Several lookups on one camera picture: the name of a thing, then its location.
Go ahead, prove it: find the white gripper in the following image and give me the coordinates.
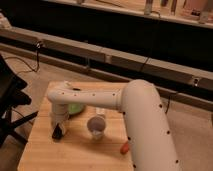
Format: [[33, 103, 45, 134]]
[[50, 104, 69, 140]]

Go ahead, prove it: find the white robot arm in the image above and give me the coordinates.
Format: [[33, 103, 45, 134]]
[[47, 79, 182, 171]]

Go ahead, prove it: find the green bowl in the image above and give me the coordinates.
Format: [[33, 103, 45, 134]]
[[68, 104, 85, 115]]

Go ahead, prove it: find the clear plastic cup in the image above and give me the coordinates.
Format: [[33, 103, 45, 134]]
[[87, 115, 106, 140]]

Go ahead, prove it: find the small white bottle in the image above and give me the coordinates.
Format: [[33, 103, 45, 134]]
[[96, 107, 105, 117]]

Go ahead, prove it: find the black office chair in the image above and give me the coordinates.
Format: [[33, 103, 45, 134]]
[[0, 54, 38, 148]]

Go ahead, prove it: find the orange carrot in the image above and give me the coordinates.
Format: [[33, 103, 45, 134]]
[[120, 142, 129, 155]]

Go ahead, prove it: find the black cable on floor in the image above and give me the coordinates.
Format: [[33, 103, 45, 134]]
[[3, 41, 44, 75]]

